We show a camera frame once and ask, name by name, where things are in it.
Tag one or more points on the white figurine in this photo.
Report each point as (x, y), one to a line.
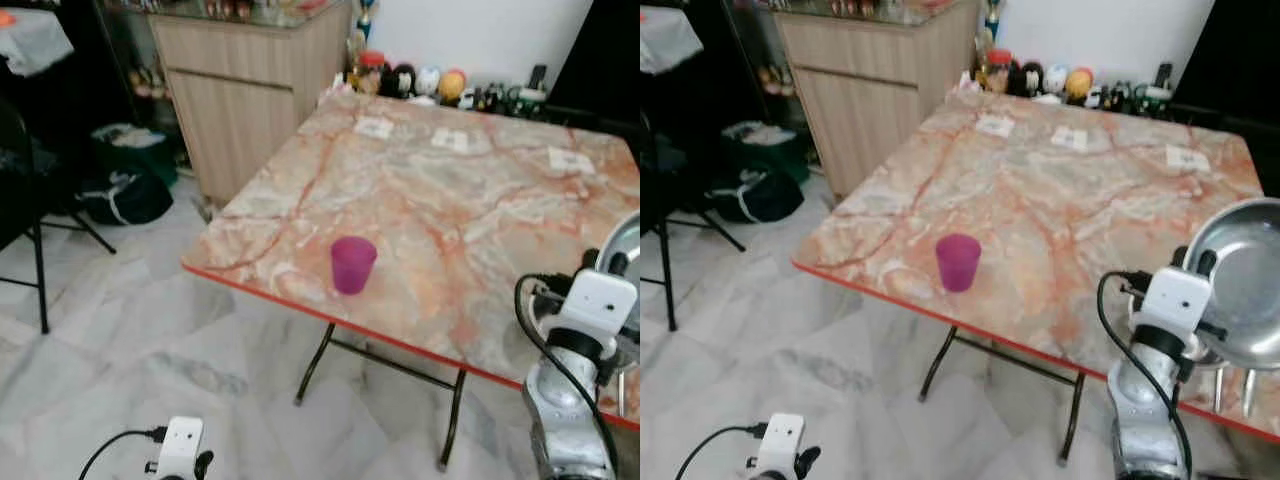
(1054, 83)
(428, 85)

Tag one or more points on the purple plastic cup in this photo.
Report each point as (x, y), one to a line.
(958, 262)
(353, 265)

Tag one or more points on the orange headed figurine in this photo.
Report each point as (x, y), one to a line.
(1078, 85)
(453, 86)

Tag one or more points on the black figurine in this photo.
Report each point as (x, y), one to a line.
(403, 82)
(1027, 80)

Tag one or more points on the black bag with white trim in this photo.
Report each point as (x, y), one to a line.
(760, 197)
(130, 200)

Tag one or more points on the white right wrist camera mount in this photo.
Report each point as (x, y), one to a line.
(598, 300)
(1172, 305)

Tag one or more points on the dark green toy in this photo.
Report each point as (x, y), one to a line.
(1150, 98)
(525, 100)

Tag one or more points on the small black upright device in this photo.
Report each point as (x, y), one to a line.
(538, 77)
(1163, 76)

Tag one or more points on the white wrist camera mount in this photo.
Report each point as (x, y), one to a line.
(780, 442)
(1172, 305)
(598, 300)
(180, 445)

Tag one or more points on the marble pattern folding table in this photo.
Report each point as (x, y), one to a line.
(1060, 210)
(450, 210)

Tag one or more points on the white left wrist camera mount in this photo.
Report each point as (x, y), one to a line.
(180, 445)
(780, 442)

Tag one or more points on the light wooden cabinet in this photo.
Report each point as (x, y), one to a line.
(870, 90)
(250, 90)

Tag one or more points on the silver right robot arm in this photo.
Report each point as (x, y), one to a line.
(1140, 420)
(565, 415)

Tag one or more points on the jar with red lid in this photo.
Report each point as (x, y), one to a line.
(998, 72)
(371, 75)

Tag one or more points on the green bag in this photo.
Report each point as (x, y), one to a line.
(140, 155)
(770, 152)

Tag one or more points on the small trophy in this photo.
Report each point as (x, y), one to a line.
(368, 18)
(993, 18)

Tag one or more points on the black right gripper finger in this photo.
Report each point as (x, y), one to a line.
(1211, 332)
(1204, 261)
(613, 263)

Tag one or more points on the stainless steel bowl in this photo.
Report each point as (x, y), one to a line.
(628, 245)
(1245, 285)

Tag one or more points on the white paper card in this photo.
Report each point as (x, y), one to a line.
(995, 125)
(1187, 157)
(451, 140)
(571, 160)
(1069, 138)

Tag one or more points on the white cloth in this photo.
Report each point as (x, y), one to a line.
(35, 40)
(668, 38)

